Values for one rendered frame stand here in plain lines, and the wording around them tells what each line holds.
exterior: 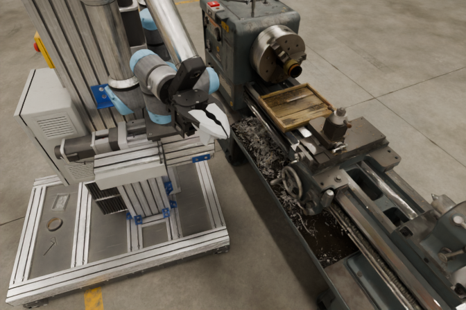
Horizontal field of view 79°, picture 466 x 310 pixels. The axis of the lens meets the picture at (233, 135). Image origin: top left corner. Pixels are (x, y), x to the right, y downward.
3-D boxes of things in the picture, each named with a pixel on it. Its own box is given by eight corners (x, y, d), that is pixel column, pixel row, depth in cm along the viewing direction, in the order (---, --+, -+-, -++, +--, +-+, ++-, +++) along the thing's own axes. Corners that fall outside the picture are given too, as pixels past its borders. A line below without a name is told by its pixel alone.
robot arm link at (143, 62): (159, 71, 78) (152, 42, 72) (179, 89, 72) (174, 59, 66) (132, 81, 75) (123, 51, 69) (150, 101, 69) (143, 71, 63)
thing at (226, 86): (207, 125, 282) (200, 46, 221) (249, 113, 296) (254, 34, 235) (232, 169, 244) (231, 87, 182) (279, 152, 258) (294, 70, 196)
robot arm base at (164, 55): (145, 65, 146) (141, 47, 139) (143, 50, 156) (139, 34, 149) (175, 60, 149) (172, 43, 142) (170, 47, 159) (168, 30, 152)
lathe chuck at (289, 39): (246, 77, 174) (259, 26, 154) (288, 74, 188) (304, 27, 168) (253, 84, 168) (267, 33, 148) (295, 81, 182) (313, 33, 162)
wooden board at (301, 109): (257, 101, 172) (257, 96, 169) (306, 87, 182) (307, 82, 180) (283, 133, 153) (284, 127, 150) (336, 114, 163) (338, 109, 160)
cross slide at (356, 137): (292, 147, 138) (293, 141, 134) (360, 122, 150) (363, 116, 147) (312, 172, 127) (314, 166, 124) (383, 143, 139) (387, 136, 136)
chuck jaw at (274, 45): (274, 57, 165) (266, 43, 156) (281, 50, 164) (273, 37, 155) (284, 66, 158) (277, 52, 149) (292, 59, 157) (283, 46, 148)
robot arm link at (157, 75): (175, 62, 67) (143, 70, 62) (186, 71, 64) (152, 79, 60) (176, 89, 72) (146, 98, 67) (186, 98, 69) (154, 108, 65)
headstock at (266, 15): (200, 46, 221) (195, -8, 193) (254, 34, 235) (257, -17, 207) (231, 87, 183) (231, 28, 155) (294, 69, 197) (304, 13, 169)
